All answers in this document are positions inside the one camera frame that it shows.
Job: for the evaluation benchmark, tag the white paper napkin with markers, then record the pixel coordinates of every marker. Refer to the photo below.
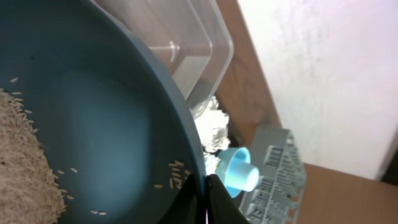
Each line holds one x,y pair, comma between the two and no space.
212,127

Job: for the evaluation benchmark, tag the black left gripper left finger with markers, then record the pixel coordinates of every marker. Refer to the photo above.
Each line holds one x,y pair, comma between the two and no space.
187,206

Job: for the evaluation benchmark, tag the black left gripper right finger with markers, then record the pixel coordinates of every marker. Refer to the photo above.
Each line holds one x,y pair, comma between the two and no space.
220,206

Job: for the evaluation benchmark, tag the yellow silver snack wrapper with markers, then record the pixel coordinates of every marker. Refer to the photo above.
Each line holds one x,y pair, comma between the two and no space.
211,163

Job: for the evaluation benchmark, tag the dark blue plate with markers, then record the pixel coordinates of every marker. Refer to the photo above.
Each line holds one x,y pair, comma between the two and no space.
106,109

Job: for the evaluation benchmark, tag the light blue cup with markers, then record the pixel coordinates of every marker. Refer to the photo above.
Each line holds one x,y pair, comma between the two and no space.
242,176

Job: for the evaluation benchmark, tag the light blue bowl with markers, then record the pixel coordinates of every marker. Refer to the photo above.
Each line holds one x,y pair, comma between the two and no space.
227,157

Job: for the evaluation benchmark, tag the grey dishwasher rack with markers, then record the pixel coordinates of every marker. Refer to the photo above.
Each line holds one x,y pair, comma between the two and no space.
277,197

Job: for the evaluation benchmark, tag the clear plastic bin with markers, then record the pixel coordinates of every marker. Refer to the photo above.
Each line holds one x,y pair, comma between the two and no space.
189,37

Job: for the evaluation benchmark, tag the pile of white rice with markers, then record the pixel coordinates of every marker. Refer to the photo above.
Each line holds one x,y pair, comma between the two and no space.
29,192

